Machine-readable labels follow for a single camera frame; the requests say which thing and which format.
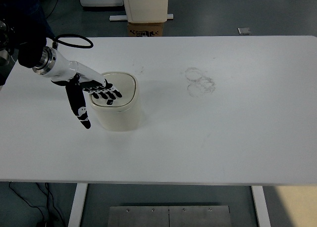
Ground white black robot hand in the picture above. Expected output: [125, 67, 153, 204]
[51, 60, 122, 129]

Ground cream push-lid trash can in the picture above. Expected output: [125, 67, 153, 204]
[89, 72, 141, 132]

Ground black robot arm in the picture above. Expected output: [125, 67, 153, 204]
[0, 0, 122, 129]

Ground brown cardboard box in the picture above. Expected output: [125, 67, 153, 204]
[127, 23, 163, 37]

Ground white table foot bar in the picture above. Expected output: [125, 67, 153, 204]
[109, 14, 174, 21]

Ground large cream bin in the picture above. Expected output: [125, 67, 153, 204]
[123, 0, 168, 23]

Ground left white table leg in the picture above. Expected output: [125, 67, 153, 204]
[67, 183, 88, 227]

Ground white table leg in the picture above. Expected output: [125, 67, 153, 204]
[67, 183, 88, 227]
[251, 186, 271, 227]

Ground small grey floor plate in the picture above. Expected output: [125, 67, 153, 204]
[237, 27, 252, 36]

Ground right white table leg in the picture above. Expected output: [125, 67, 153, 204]
[251, 186, 271, 227]

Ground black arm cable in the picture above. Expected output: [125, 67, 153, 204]
[51, 34, 94, 49]

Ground black floor cables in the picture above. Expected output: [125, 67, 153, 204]
[8, 182, 66, 227]

